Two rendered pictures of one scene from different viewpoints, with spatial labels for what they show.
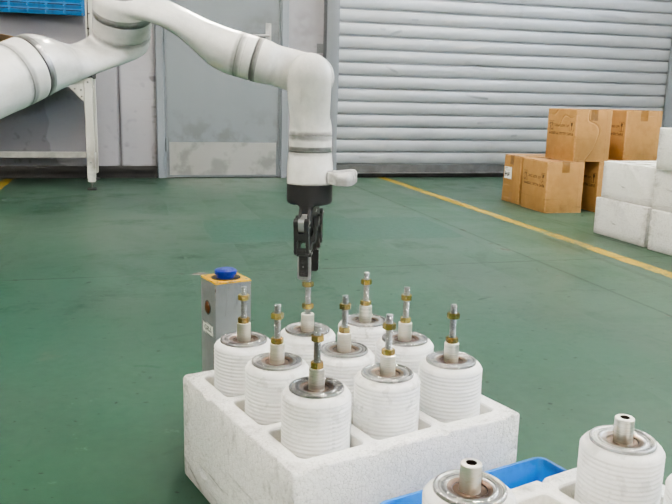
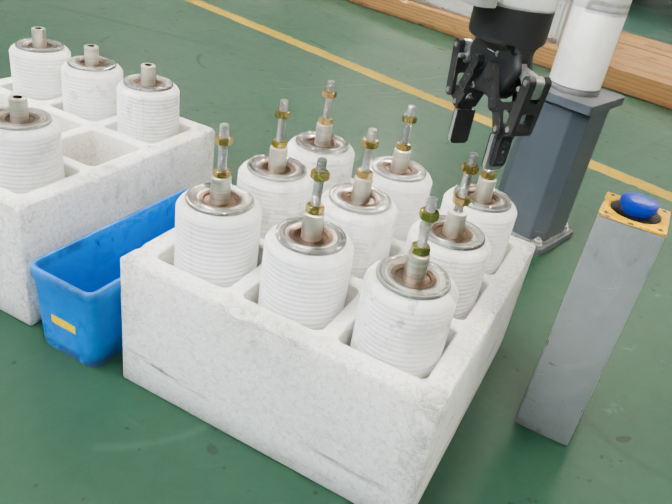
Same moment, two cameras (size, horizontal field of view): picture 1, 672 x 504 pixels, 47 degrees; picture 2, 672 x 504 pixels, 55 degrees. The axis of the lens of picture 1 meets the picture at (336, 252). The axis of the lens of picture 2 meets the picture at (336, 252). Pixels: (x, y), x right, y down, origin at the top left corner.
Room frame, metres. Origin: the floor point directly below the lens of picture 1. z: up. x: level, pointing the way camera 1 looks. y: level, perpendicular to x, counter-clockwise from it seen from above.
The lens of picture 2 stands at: (1.71, -0.44, 0.59)
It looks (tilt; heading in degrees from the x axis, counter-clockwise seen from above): 31 degrees down; 145
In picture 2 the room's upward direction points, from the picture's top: 10 degrees clockwise
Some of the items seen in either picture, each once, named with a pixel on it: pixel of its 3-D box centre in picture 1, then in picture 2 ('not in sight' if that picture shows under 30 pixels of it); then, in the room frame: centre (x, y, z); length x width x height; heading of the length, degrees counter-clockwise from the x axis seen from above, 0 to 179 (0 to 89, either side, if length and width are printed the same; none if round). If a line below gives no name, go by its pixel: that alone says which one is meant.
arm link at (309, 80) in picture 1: (310, 103); not in sight; (1.24, 0.05, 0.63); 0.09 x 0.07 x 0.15; 177
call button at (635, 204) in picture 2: (225, 274); (637, 207); (1.36, 0.20, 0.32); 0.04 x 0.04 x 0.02
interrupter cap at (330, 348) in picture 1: (344, 349); (360, 199); (1.15, -0.02, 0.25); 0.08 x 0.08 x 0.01
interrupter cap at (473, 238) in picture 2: (307, 329); (452, 233); (1.25, 0.05, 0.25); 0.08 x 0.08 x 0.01
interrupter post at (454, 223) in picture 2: (307, 322); (454, 223); (1.25, 0.05, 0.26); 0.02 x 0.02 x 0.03
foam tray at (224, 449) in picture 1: (341, 445); (339, 307); (1.15, -0.02, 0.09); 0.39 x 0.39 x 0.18; 32
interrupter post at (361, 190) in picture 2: (344, 342); (361, 189); (1.15, -0.02, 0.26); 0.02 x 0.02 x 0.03
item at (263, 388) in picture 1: (276, 418); (385, 228); (1.09, 0.08, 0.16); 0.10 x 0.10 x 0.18
